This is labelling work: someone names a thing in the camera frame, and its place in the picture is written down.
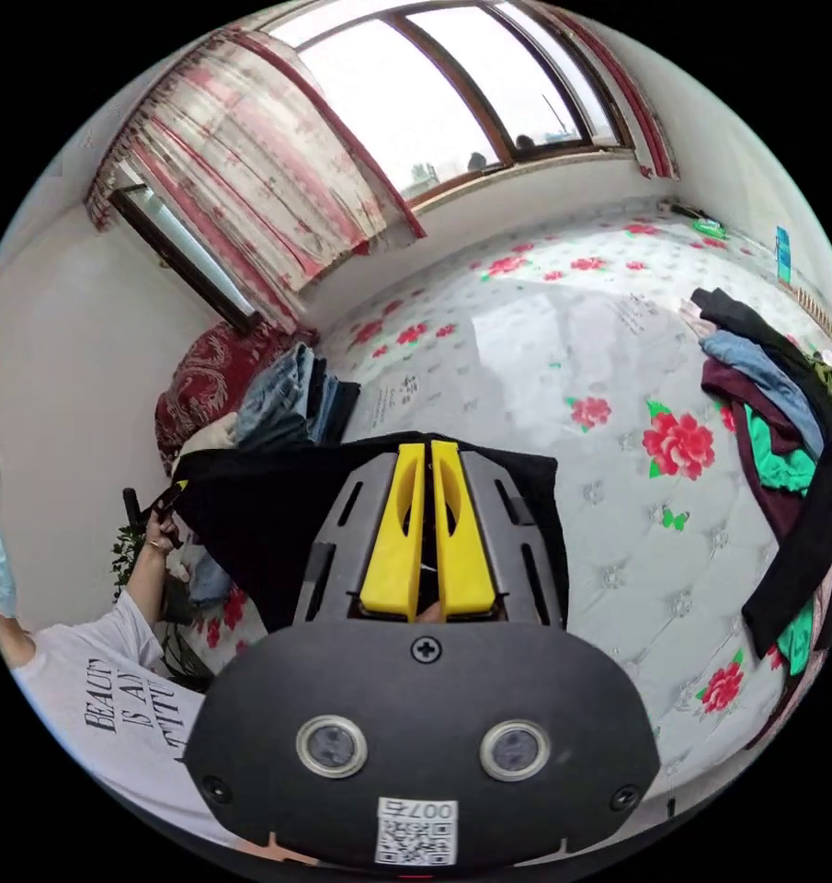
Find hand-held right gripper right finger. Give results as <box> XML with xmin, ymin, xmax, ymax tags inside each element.
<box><xmin>431</xmin><ymin>441</ymin><xmax>498</xmax><ymax>622</ymax></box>

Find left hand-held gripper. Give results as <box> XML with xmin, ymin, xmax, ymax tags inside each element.
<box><xmin>148</xmin><ymin>479</ymin><xmax>190</xmax><ymax>551</ymax></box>

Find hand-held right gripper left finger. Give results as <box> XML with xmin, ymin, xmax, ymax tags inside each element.
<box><xmin>359</xmin><ymin>443</ymin><xmax>426</xmax><ymax>623</ymax></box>

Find black long pants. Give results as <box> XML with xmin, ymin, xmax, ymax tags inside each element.
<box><xmin>169</xmin><ymin>431</ymin><xmax>570</xmax><ymax>635</ymax></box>

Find person's left forearm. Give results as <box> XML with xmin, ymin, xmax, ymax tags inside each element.
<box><xmin>122</xmin><ymin>545</ymin><xmax>177</xmax><ymax>625</ymax></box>

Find person's left hand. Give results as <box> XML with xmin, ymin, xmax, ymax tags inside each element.
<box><xmin>143</xmin><ymin>512</ymin><xmax>181</xmax><ymax>558</ymax></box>

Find light blue garment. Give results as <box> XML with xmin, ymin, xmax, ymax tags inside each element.
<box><xmin>185</xmin><ymin>551</ymin><xmax>234</xmax><ymax>610</ymax></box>

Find red patterned rolled blanket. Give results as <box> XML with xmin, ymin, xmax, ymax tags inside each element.
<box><xmin>153</xmin><ymin>319</ymin><xmax>303</xmax><ymax>478</ymax></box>

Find stack of folded jeans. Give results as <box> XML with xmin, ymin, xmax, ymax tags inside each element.
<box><xmin>234</xmin><ymin>342</ymin><xmax>363</xmax><ymax>451</ymax></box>

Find bed with floral sheet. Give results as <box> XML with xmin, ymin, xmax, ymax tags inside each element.
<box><xmin>180</xmin><ymin>196</ymin><xmax>832</xmax><ymax>822</ymax></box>

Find person's body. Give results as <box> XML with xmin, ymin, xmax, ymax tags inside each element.
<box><xmin>0</xmin><ymin>441</ymin><xmax>265</xmax><ymax>854</ymax></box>

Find red and white floral curtain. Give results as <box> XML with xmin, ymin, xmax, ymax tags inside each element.
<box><xmin>84</xmin><ymin>27</ymin><xmax>429</xmax><ymax>332</ymax></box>

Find pile of clothes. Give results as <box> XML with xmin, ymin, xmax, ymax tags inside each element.
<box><xmin>680</xmin><ymin>286</ymin><xmax>832</xmax><ymax>681</ymax></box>

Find large window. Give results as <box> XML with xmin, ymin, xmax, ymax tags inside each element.
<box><xmin>260</xmin><ymin>0</ymin><xmax>641</xmax><ymax>208</ymax></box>

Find red striped curtain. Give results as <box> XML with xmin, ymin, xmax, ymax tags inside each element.
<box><xmin>525</xmin><ymin>0</ymin><xmax>682</xmax><ymax>182</ymax></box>

